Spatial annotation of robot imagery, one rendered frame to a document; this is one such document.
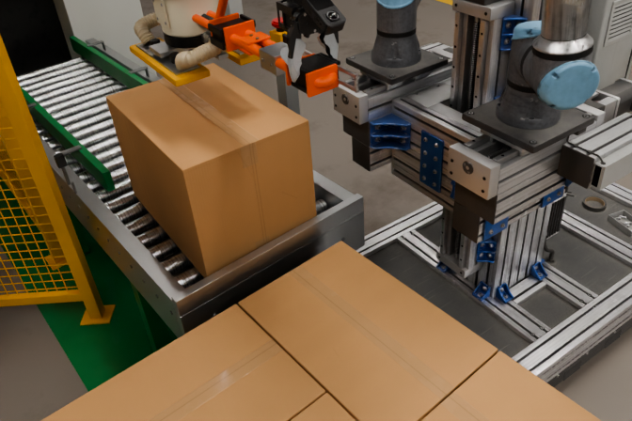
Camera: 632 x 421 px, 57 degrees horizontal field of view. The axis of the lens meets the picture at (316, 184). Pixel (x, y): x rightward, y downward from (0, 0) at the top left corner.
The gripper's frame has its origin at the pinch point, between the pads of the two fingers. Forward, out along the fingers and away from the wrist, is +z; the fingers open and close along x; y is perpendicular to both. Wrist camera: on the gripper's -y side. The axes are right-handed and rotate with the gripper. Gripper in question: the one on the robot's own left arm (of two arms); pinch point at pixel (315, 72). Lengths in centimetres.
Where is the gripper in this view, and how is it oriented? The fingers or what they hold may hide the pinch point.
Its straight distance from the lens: 122.2
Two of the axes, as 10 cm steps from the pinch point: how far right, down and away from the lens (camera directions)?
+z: 0.7, 8.2, 5.7
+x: -8.3, 3.7, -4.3
